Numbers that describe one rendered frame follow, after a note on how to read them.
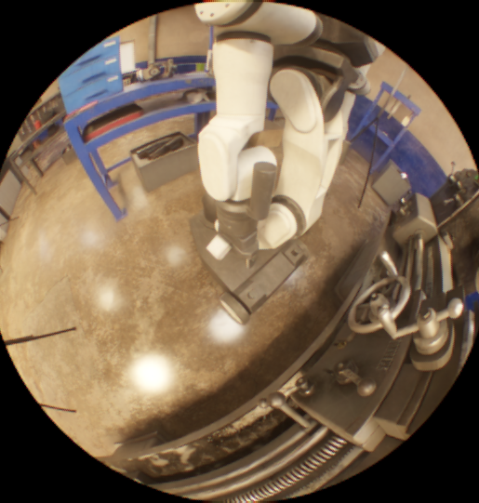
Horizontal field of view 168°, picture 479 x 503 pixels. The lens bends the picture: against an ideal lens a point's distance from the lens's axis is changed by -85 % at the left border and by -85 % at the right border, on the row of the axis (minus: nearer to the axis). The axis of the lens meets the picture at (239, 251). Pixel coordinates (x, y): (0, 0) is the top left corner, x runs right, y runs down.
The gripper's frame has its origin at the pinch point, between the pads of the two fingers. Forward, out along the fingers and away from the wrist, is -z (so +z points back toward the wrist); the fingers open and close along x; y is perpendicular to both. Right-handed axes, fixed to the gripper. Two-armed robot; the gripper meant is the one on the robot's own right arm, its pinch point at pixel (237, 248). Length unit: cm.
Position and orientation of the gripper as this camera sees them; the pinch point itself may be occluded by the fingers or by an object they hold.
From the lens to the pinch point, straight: 44.4
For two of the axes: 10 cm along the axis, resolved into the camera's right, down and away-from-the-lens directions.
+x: 6.8, 6.2, -3.8
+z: 0.2, -5.4, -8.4
